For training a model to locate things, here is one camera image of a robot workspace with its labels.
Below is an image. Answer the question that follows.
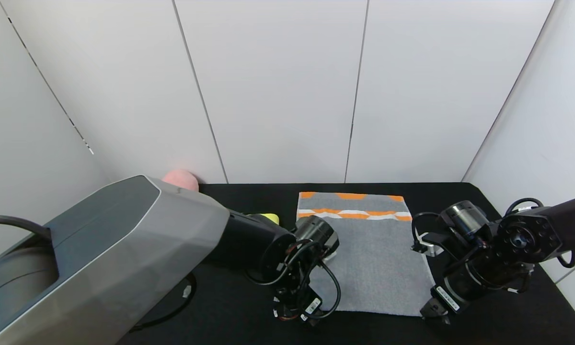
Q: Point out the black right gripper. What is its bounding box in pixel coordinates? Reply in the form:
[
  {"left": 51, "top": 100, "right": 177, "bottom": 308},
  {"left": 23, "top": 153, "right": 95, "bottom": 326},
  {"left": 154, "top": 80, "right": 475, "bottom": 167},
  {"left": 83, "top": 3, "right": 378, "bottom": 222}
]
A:
[{"left": 419, "top": 262, "right": 493, "bottom": 326}]

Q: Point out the grey towel with orange stripes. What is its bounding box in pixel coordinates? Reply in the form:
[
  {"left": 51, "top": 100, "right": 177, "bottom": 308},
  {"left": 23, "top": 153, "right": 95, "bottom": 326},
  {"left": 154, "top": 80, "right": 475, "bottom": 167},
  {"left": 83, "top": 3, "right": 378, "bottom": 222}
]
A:
[{"left": 296, "top": 192, "right": 434, "bottom": 317}]

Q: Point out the yellow towel with black trim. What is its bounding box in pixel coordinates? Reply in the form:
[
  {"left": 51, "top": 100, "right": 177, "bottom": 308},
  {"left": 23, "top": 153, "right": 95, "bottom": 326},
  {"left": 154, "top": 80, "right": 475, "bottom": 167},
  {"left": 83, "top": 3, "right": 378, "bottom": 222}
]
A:
[{"left": 249, "top": 213, "right": 280, "bottom": 226}]

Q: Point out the pink plush peach toy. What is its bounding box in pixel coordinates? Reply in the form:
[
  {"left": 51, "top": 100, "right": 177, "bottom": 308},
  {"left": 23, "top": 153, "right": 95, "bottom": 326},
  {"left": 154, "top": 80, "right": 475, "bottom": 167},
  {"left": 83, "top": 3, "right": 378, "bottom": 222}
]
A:
[{"left": 162, "top": 169, "right": 200, "bottom": 193}]

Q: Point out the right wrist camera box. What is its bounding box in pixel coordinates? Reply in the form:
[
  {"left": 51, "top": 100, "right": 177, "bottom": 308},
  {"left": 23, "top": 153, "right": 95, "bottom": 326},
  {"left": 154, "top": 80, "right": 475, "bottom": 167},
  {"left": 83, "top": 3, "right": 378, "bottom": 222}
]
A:
[{"left": 411, "top": 232, "right": 445, "bottom": 258}]

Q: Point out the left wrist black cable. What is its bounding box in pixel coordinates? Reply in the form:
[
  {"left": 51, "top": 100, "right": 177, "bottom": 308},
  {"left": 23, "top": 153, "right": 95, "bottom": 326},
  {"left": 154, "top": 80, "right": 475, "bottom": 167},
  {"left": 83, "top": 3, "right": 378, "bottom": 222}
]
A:
[{"left": 244, "top": 240, "right": 342, "bottom": 321}]

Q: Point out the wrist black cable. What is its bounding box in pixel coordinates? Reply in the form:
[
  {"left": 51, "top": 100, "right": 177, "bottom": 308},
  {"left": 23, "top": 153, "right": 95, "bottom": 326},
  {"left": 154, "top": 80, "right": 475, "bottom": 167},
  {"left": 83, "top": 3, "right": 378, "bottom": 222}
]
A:
[
  {"left": 244, "top": 240, "right": 342, "bottom": 321},
  {"left": 411, "top": 197, "right": 575, "bottom": 269}
]

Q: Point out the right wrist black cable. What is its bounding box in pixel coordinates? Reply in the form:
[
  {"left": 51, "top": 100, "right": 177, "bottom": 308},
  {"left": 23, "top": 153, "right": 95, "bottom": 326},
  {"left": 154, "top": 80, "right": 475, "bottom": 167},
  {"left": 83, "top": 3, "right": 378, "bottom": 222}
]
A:
[{"left": 411, "top": 197, "right": 575, "bottom": 269}]

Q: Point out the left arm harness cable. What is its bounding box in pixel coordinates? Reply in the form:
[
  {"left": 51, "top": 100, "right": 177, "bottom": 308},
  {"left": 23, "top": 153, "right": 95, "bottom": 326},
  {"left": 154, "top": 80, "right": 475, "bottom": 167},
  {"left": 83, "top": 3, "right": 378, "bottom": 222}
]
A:
[{"left": 0, "top": 216, "right": 197, "bottom": 334}]

